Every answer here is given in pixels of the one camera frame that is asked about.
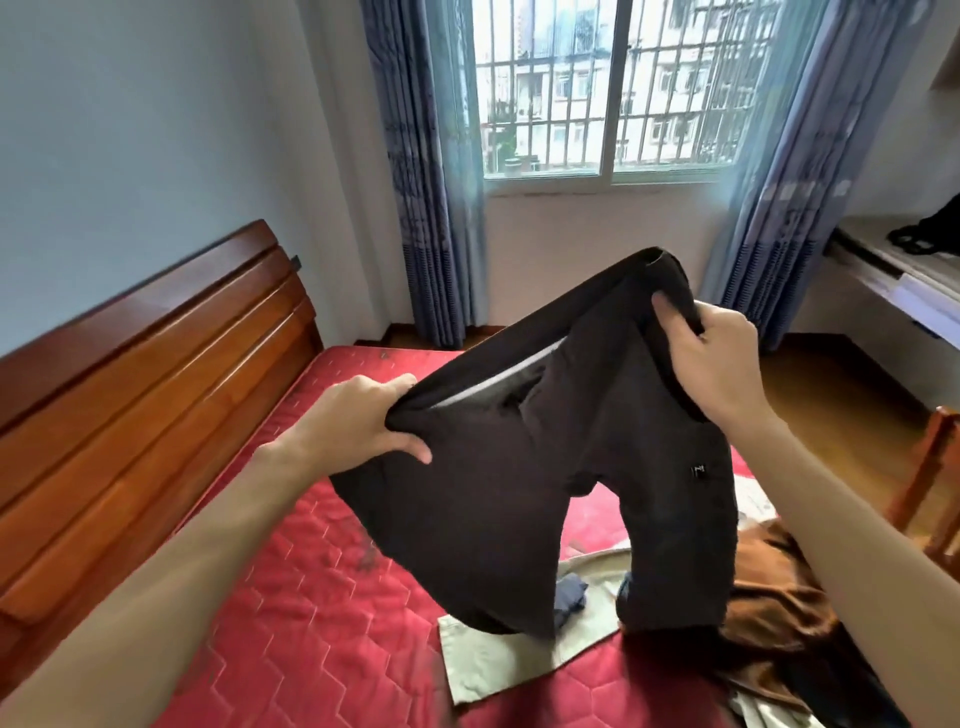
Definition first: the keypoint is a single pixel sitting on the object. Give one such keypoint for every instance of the person's left hand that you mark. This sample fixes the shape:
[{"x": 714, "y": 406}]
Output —
[{"x": 345, "y": 420}]

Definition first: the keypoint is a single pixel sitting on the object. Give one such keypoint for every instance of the person's right hand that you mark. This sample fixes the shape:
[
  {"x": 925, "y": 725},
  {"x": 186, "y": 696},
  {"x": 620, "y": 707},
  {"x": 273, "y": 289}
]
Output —
[{"x": 716, "y": 360}]

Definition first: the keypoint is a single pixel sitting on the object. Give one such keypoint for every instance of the person's right thumb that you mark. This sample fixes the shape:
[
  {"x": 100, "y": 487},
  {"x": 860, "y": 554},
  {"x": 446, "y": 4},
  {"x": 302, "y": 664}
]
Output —
[{"x": 675, "y": 322}]

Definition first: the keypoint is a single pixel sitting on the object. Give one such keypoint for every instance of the person's left thumb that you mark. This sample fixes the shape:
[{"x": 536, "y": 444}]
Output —
[{"x": 409, "y": 444}]

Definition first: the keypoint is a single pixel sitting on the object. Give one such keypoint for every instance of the black trousers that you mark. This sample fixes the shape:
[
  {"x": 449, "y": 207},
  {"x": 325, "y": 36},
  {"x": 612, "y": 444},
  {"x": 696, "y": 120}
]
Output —
[{"x": 555, "y": 450}]

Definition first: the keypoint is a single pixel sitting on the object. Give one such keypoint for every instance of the person's right forearm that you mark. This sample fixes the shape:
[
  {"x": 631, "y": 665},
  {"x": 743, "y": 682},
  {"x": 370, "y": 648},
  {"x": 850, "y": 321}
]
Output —
[{"x": 855, "y": 555}]

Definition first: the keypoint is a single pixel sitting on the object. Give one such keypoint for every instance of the person's left forearm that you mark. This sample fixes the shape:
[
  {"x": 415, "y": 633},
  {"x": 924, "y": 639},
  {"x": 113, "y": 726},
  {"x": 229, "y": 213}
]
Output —
[{"x": 142, "y": 585}]

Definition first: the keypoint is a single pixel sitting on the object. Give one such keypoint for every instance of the red quilted mattress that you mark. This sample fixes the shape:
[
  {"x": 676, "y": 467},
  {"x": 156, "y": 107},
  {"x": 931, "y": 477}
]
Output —
[{"x": 330, "y": 600}]

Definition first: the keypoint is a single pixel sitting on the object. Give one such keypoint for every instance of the white garment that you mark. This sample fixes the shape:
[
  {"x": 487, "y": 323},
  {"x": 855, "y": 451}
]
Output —
[{"x": 754, "y": 499}]

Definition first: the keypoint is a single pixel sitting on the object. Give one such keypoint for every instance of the blue curtain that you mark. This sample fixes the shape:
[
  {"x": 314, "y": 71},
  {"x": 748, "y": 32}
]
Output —
[
  {"x": 795, "y": 165},
  {"x": 424, "y": 165}
]

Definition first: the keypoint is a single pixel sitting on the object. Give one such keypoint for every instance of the built-in desk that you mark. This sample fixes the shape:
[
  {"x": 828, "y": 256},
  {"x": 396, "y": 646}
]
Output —
[{"x": 892, "y": 285}]

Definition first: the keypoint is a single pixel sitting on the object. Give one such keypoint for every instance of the small blue garment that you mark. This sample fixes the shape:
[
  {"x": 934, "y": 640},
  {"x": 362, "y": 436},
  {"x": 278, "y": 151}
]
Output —
[{"x": 570, "y": 596}]

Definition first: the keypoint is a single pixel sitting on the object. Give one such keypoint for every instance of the beige folded garment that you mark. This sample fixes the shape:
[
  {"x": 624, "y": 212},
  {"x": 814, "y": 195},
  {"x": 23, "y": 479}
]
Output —
[{"x": 517, "y": 652}]

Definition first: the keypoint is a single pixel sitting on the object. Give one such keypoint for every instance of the barred window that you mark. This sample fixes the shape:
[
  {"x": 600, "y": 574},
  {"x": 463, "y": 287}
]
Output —
[{"x": 626, "y": 86}]

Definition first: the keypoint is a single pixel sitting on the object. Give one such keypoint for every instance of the wooden headboard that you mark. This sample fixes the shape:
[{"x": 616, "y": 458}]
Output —
[{"x": 142, "y": 405}]

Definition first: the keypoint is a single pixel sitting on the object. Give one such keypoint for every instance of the black object on desk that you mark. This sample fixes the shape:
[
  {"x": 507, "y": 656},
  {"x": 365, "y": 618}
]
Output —
[{"x": 930, "y": 229}]

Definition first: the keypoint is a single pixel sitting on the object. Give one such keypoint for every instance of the brown garment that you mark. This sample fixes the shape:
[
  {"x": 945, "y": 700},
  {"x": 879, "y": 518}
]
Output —
[{"x": 780, "y": 607}]

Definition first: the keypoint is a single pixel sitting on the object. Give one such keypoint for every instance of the wooden chair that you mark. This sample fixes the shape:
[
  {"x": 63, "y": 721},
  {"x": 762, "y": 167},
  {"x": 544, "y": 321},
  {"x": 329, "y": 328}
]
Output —
[{"x": 930, "y": 487}]

